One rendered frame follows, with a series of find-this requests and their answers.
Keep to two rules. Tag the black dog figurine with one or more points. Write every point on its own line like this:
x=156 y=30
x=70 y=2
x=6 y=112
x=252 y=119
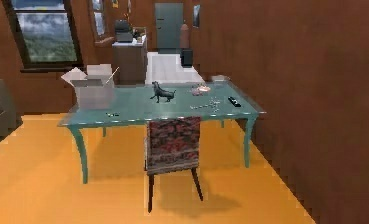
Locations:
x=162 y=93

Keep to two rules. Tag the pink plate with food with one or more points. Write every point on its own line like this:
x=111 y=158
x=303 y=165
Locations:
x=201 y=89

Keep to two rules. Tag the framed wall picture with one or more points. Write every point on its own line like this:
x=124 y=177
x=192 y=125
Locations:
x=196 y=15

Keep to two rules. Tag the narrow framed window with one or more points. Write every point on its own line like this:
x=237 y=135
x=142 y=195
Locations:
x=99 y=20

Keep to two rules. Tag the dark framed window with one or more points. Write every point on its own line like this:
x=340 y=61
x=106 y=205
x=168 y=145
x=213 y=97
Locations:
x=47 y=33

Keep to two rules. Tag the black bin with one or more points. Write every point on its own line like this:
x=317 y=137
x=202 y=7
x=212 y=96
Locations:
x=186 y=57

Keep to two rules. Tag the black coffee machine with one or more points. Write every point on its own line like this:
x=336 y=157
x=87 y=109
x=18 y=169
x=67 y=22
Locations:
x=123 y=31

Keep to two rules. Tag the brown kitchen cabinet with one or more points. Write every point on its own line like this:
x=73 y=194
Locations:
x=129 y=61

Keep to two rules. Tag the teal glass table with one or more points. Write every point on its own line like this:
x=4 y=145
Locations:
x=138 y=106

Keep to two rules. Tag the black remote control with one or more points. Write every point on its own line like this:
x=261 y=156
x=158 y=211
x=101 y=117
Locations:
x=234 y=101

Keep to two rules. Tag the grey room door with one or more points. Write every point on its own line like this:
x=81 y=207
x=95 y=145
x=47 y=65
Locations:
x=168 y=26

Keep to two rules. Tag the open grey cardboard box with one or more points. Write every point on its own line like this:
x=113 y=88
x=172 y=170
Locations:
x=92 y=91

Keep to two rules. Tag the small green pen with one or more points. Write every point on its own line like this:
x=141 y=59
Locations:
x=112 y=114

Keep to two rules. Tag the red patterned chair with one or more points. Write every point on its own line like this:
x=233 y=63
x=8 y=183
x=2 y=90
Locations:
x=173 y=143

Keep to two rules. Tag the brown tall vase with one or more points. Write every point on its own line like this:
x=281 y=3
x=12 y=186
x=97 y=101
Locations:
x=184 y=36

